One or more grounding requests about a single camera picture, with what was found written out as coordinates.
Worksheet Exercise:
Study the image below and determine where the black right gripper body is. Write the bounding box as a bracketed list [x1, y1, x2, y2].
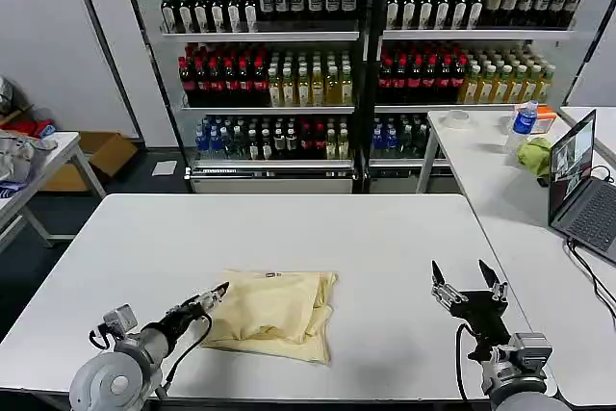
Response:
[449, 288, 512, 350]

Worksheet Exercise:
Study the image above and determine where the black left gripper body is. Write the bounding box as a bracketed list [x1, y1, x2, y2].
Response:
[163, 301, 207, 334]

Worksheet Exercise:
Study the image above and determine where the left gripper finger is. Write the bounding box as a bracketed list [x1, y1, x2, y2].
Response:
[192, 294, 225, 311]
[194, 281, 231, 304]

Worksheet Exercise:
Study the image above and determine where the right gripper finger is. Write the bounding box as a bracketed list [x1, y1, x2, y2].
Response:
[476, 258, 509, 304]
[430, 259, 469, 309]

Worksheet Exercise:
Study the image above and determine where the cream yellow shirt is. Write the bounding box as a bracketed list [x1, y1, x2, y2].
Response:
[198, 269, 340, 367]

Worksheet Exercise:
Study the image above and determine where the grey open laptop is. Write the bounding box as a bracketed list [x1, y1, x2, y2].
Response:
[548, 109, 616, 267]

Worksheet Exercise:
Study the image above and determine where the green cloth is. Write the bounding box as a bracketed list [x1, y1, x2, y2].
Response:
[516, 137, 552, 181]

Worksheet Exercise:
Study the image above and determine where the clear water bottle blue label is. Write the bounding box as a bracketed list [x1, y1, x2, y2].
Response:
[503, 100, 539, 153]

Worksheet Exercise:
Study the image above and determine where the white tape roll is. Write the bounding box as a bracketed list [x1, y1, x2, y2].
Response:
[442, 110, 471, 129]

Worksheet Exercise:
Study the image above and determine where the orange and white box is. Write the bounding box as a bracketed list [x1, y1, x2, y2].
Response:
[502, 106, 558, 136]

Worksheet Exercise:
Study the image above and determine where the brown cardboard box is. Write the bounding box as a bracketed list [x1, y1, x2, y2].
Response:
[38, 131, 140, 193]

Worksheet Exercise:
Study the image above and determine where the white cluttered side table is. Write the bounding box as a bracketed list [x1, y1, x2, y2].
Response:
[0, 131, 107, 251]

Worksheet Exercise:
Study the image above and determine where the shelf unit with bottles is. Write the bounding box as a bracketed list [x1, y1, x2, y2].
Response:
[370, 0, 603, 194]
[115, 0, 372, 194]

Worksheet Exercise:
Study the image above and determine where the grey white bag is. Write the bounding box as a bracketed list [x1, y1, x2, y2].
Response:
[0, 135, 39, 181]

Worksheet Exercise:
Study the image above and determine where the red cloth item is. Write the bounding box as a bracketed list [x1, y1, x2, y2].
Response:
[0, 119, 59, 141]

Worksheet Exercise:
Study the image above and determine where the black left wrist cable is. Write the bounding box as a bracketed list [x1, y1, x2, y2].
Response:
[89, 313, 214, 398]

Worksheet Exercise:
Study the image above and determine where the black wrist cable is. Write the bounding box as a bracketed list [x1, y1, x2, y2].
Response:
[89, 313, 214, 398]
[454, 322, 478, 401]

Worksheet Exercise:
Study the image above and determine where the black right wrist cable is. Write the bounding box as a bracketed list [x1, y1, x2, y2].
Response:
[454, 322, 478, 401]

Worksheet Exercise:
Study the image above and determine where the black laptop cable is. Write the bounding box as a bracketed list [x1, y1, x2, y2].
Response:
[564, 236, 616, 331]

